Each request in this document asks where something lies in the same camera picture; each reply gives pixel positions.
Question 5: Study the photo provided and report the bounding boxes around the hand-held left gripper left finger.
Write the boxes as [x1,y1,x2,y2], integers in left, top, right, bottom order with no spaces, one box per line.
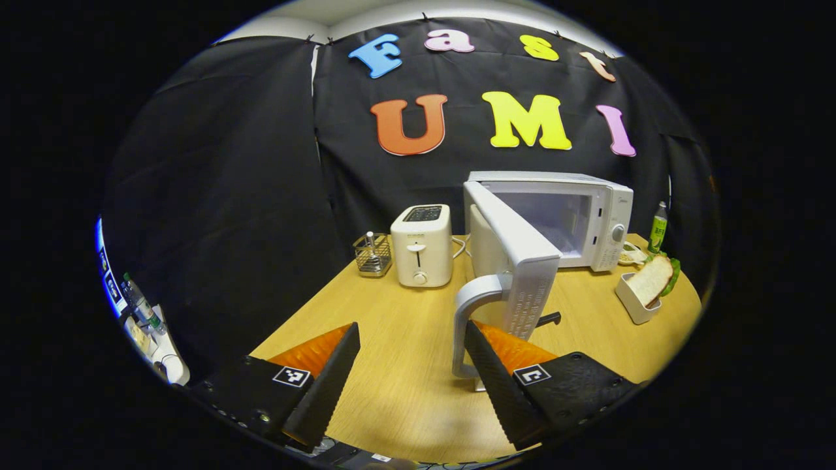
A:
[186,322,362,454]

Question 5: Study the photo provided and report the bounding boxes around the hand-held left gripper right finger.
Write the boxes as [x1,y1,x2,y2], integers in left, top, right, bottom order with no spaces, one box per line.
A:
[464,320,644,451]

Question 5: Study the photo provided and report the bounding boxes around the white microwave oven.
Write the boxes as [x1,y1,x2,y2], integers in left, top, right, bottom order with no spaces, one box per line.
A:
[452,171,634,392]

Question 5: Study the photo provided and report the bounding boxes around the sandwich with lettuce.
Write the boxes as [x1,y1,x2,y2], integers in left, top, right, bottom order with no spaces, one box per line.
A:
[628,253,681,308]

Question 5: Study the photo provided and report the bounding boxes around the white toaster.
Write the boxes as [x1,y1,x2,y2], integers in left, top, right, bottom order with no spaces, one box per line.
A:
[390,204,453,289]

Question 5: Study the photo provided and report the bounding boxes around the white rectangular tray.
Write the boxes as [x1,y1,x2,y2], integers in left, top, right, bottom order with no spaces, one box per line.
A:
[615,272,662,325]

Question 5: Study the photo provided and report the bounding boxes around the clear plastic water bottle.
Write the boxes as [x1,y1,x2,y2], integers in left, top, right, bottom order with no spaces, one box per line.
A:
[122,273,166,336]

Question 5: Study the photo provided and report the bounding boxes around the black backdrop cloth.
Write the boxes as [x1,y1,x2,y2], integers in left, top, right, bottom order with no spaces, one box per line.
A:
[101,16,716,386]

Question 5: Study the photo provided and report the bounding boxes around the green drink bottle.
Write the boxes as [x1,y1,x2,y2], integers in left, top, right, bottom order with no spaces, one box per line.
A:
[648,201,669,255]

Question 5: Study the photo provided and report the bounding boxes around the metal wire mesh holder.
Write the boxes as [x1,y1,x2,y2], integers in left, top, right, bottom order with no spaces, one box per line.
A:
[353,231,393,278]

